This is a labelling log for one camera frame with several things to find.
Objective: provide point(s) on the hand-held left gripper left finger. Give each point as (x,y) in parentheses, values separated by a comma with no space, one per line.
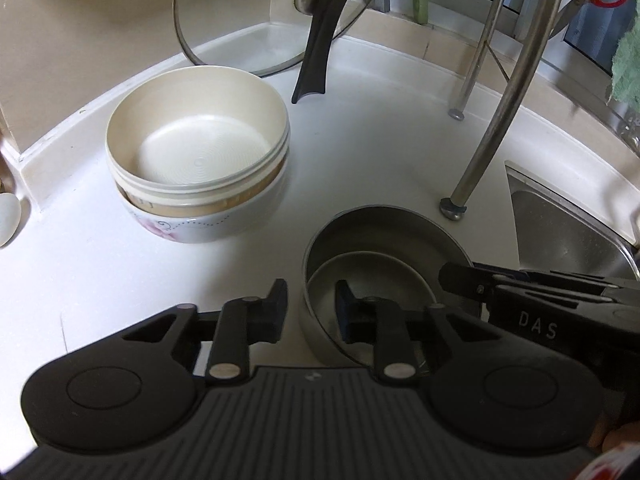
(275,310)

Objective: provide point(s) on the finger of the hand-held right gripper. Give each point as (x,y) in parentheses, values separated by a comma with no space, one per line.
(465,280)

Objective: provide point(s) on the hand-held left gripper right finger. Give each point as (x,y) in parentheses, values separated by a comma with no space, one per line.
(342,312)

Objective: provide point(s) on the small steel bowl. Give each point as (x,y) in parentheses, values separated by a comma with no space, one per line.
(380,275)

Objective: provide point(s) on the large steel bowl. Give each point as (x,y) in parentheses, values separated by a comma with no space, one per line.
(380,230)

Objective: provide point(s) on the white floral ceramic bowl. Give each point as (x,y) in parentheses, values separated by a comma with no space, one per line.
(210,227)

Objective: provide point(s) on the cream plastic bowl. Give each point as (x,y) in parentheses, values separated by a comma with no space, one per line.
(200,160)

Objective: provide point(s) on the steel sink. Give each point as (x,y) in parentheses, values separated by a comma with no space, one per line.
(560,220)

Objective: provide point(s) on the steel rack legs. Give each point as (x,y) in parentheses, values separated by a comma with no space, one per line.
(492,127)

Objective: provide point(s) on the red white patterned clothing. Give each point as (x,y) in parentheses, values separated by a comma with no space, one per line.
(610,472)

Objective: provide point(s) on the green cloth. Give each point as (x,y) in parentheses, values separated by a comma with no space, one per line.
(627,70)

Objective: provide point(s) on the glass pot lid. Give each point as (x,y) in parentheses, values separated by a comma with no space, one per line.
(316,45)

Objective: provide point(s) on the pale egg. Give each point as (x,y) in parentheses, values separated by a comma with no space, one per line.
(7,220)

